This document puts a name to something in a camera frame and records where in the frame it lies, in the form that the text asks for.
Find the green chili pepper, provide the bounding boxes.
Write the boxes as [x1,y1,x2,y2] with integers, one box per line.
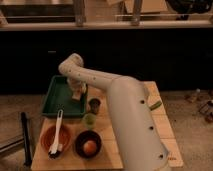
[150,101,162,111]

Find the black bar on floor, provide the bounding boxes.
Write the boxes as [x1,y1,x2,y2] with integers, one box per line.
[21,112,32,166]

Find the small metal cup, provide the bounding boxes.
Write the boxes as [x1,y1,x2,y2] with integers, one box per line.
[89,98,101,114]

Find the green plastic tray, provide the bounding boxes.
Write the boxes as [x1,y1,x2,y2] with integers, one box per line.
[42,75,87,118]

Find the small green cup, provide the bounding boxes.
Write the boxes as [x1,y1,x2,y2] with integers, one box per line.
[82,113,96,130]

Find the orange fruit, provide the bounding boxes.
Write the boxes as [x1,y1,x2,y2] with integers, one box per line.
[83,140,97,156]

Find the dark brown bowl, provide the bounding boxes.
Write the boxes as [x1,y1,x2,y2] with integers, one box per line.
[74,130,102,159]

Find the black whiteboard eraser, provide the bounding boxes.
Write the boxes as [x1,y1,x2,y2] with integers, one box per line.
[72,88,84,100]

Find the orange bowl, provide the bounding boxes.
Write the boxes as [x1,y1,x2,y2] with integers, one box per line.
[40,125,72,152]

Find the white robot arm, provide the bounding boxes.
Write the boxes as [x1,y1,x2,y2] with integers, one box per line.
[58,53,172,171]

